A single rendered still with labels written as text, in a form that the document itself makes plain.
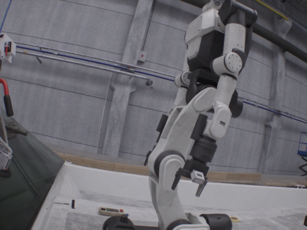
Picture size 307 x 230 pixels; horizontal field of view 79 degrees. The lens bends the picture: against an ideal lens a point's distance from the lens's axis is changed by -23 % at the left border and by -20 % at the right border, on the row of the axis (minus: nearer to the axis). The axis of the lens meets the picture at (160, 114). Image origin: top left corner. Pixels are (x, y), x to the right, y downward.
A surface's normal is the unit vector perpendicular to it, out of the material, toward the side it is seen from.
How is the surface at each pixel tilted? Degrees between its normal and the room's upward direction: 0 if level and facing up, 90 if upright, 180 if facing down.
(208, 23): 85
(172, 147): 90
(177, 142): 90
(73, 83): 90
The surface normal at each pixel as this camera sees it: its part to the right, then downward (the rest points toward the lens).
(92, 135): 0.30, 0.00
